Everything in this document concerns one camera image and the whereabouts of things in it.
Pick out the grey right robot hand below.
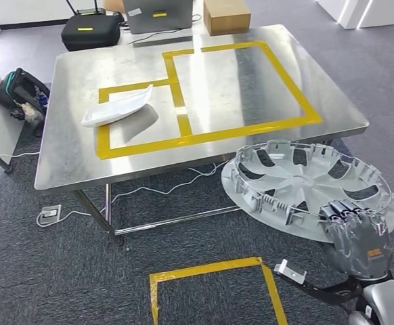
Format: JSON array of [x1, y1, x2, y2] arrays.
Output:
[[319, 200, 393, 281]]

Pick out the silver plastic wheel hubcap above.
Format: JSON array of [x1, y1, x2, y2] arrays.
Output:
[[221, 139, 394, 244]]

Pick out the white curved plastic part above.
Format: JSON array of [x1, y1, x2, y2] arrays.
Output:
[[80, 84, 154, 128]]

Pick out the stainless steel workbench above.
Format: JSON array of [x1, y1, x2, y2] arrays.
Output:
[[34, 24, 369, 245]]

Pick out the yellow floor tape square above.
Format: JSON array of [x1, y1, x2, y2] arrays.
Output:
[[149, 257, 289, 325]]

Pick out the brown cardboard box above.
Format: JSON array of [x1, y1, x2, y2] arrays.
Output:
[[203, 0, 252, 37]]

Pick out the grey laptop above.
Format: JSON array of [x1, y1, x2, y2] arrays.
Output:
[[123, 0, 194, 35]]

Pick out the floor power socket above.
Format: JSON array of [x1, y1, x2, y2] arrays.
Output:
[[36, 204, 62, 228]]

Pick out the black zip carrying case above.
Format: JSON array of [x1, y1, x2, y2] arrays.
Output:
[[61, 14, 121, 52]]

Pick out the black router with antennas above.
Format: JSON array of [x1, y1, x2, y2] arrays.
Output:
[[65, 0, 106, 16]]

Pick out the black and teal backpack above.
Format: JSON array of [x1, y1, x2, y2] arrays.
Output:
[[0, 67, 50, 137]]

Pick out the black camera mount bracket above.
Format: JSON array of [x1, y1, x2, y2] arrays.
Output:
[[274, 269, 363, 306]]

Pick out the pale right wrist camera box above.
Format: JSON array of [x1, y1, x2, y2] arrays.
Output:
[[274, 259, 307, 286]]

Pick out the white floor cable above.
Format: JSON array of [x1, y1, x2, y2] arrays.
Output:
[[0, 151, 41, 173], [36, 161, 232, 228]]

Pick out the black laptop cable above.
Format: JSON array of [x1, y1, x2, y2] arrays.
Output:
[[127, 13, 203, 46]]

